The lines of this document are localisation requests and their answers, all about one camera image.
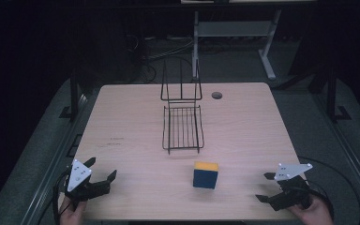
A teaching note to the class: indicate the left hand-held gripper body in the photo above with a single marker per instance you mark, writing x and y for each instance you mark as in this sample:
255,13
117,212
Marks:
78,175

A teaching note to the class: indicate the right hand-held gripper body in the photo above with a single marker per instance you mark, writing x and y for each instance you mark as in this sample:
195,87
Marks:
289,187

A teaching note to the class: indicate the blue and yellow cube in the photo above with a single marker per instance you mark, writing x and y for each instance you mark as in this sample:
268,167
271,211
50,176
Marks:
205,178

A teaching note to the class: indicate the person's right hand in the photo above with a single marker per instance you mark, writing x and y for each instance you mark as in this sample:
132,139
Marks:
314,214

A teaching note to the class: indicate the person's left hand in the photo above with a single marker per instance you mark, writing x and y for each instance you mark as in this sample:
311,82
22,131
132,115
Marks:
71,214

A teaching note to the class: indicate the black metal stand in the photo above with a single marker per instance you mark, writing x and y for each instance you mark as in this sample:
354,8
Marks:
73,93
332,93

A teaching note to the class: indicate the aluminium frame rail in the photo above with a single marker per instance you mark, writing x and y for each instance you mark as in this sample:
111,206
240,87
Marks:
53,162
350,156

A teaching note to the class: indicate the white metal desk frame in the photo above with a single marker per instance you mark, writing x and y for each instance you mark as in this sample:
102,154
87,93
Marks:
231,28

